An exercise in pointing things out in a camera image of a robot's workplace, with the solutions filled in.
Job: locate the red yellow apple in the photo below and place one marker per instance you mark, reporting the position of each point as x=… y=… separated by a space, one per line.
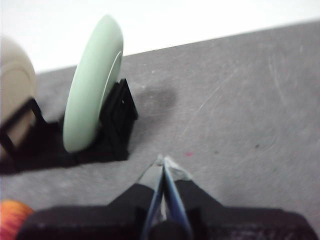
x=12 y=220

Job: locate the black plate rack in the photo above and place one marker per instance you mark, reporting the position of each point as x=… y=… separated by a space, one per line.
x=115 y=125

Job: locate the pale green plate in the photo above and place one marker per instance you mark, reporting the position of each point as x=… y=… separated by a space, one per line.
x=87 y=90

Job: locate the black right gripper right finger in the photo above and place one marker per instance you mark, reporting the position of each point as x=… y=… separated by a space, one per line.
x=225 y=222

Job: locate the cream plate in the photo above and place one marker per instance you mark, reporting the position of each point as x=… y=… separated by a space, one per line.
x=15 y=75

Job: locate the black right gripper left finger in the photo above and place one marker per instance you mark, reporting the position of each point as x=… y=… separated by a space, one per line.
x=105 y=220

